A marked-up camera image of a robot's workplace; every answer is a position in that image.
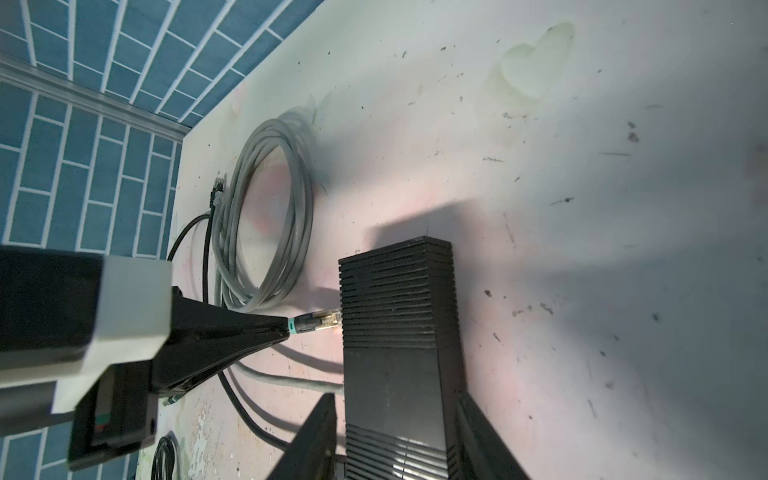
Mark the grey cable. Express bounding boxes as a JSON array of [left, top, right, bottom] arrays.
[[211, 116, 346, 397]]

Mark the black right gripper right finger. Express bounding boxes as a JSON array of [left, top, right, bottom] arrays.
[[456, 392, 530, 480]]

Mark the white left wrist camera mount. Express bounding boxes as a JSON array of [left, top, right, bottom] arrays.
[[1, 246, 173, 436]]

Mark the black ethernet cable loop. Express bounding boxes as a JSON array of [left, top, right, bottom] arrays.
[[164, 173, 344, 337]]

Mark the black power adapter with cord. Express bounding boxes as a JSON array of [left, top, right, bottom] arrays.
[[150, 432, 180, 480]]

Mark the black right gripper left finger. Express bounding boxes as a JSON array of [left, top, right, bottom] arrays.
[[267, 393, 337, 480]]

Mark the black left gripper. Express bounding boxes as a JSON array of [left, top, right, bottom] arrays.
[[68, 287, 289, 471]]

